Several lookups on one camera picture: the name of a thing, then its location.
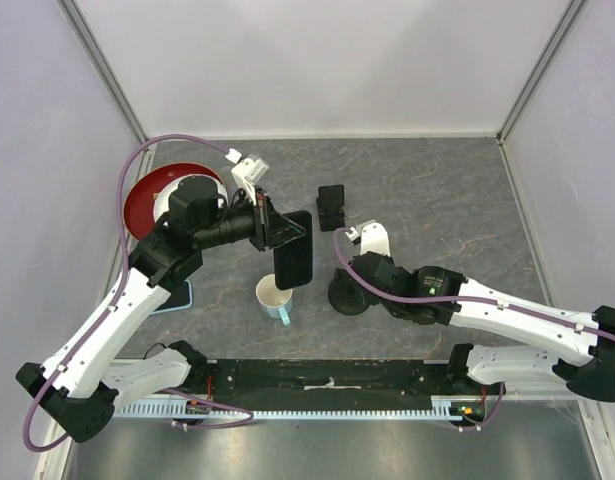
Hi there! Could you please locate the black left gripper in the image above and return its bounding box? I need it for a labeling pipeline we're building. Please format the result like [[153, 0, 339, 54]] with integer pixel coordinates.
[[195, 185, 306, 252]]

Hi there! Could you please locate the black phone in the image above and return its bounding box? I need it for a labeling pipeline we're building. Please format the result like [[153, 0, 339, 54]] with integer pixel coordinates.
[[274, 210, 314, 290]]

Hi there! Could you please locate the black round-base phone holder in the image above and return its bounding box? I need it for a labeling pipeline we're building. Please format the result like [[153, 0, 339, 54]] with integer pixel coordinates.
[[328, 269, 370, 316]]

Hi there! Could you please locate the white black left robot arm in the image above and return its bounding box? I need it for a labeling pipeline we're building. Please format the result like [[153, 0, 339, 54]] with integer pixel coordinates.
[[16, 175, 313, 443]]

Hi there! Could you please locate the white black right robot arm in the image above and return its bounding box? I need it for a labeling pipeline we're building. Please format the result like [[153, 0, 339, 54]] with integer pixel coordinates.
[[344, 252, 615, 403]]

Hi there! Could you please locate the black folding phone stand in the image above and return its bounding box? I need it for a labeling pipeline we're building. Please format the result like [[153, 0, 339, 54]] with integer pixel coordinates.
[[316, 184, 345, 232]]

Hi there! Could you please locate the phone in light blue case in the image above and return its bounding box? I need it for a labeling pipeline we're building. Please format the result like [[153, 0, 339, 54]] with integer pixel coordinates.
[[154, 280, 193, 314]]

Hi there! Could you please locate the light blue mug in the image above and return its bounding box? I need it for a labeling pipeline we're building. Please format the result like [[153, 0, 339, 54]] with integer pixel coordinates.
[[255, 274, 293, 326]]

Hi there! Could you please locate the white round plate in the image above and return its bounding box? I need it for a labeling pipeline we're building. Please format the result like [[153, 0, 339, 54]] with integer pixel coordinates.
[[153, 174, 227, 220]]

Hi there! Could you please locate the red round tray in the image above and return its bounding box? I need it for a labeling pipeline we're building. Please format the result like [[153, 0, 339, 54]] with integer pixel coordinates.
[[123, 162, 226, 240]]

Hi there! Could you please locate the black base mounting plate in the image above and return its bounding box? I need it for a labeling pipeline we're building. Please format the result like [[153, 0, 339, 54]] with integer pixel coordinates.
[[167, 340, 495, 409]]

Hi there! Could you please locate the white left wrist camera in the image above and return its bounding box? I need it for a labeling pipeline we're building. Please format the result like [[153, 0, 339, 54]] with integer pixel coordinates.
[[225, 148, 269, 203]]

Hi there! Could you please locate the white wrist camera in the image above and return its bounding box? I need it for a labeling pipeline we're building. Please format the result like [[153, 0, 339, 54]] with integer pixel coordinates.
[[346, 220, 391, 257], [225, 148, 269, 203]]

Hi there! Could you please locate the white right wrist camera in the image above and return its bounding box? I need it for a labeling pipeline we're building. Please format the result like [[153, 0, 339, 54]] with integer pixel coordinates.
[[346, 220, 391, 257]]

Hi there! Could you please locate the aluminium frame post left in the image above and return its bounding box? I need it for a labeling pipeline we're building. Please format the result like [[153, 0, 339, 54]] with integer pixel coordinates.
[[56, 0, 153, 149]]

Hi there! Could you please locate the aluminium frame post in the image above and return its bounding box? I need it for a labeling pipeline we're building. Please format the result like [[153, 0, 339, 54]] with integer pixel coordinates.
[[495, 0, 591, 146], [56, 0, 153, 149]]

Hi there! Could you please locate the aluminium frame post right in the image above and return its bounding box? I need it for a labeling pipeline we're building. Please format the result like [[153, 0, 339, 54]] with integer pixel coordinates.
[[495, 0, 591, 146]]

